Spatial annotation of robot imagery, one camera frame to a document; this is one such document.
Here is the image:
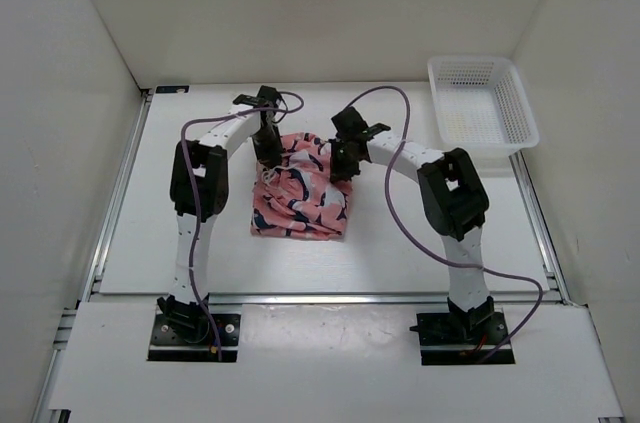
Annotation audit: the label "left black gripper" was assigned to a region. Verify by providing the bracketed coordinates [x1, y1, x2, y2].
[251, 125, 286, 171]

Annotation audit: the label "pink shark print shorts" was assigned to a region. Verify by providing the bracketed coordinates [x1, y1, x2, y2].
[250, 132, 353, 241]

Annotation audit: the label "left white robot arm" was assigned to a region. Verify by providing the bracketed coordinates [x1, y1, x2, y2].
[158, 86, 286, 343]

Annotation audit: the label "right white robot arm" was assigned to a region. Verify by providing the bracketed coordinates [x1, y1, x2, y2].
[330, 107, 494, 343]

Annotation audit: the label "white plastic mesh basket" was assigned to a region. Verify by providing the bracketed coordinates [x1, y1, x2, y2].
[428, 55, 540, 159]

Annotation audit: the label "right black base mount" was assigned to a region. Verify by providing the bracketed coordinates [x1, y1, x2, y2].
[409, 296, 515, 366]

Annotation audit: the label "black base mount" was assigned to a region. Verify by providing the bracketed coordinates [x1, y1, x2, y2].
[409, 296, 515, 366]
[147, 296, 241, 363]

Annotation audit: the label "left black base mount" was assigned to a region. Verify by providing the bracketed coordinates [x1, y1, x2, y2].
[147, 296, 241, 363]

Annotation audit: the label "front aluminium rail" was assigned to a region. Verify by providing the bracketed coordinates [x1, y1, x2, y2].
[199, 292, 571, 309]

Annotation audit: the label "left aluminium rail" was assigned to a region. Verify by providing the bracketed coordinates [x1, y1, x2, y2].
[31, 88, 155, 422]

